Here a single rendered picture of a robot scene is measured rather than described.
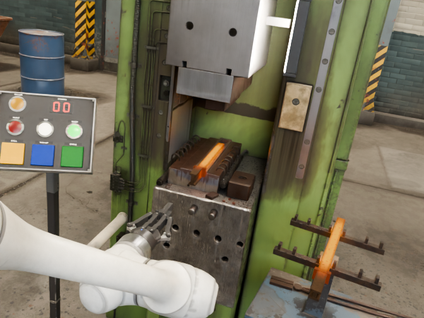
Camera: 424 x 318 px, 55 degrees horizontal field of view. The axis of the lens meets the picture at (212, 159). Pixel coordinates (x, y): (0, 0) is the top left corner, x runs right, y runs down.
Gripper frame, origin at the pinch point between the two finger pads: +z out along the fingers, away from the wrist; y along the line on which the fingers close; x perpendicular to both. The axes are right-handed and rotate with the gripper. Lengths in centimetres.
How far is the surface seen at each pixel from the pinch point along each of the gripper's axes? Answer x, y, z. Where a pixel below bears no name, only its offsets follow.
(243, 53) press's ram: 45, 10, 35
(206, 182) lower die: -4.3, 2.8, 35.2
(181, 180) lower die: -5.6, -7.0, 35.1
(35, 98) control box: 19, -61, 23
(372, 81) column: -30, 120, 589
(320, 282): -5.5, 46.7, -6.4
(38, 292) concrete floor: -99, -86, 52
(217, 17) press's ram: 55, -1, 35
